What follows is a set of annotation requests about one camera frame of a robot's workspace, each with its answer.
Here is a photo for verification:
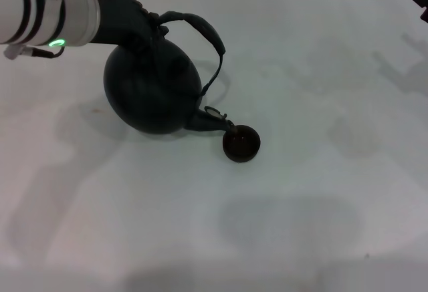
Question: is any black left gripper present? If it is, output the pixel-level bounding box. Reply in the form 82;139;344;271
89;0;170;49

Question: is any small dark teacup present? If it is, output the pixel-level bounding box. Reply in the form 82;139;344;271
221;124;262;164

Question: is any grey left wrist cable plug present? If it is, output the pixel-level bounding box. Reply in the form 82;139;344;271
3;42;66;60

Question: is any black round teapot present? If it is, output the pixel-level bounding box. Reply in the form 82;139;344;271
102;11;237;136

